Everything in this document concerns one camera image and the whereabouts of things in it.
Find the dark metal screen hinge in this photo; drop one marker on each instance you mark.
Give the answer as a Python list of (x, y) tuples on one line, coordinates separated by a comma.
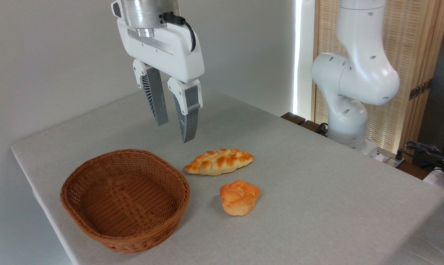
[(420, 89)]

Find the grey tablecloth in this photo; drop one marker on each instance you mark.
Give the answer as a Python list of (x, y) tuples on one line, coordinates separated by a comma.
[(310, 206)]

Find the dark wooden furniture piece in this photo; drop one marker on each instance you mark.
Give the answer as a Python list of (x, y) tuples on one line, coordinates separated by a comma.
[(293, 117)]

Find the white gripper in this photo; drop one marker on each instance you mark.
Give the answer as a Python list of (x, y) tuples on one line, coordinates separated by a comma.
[(170, 51)]

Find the long braided bread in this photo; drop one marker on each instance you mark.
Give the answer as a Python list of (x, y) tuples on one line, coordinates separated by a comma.
[(218, 162)]

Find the brown wicker basket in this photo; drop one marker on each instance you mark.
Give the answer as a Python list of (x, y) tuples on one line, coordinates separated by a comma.
[(126, 206)]

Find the wooden rattan folding screen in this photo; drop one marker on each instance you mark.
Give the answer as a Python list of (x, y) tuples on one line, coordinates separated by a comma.
[(413, 36)]

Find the round flower-shaped bread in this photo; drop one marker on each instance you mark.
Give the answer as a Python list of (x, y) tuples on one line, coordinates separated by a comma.
[(239, 198)]

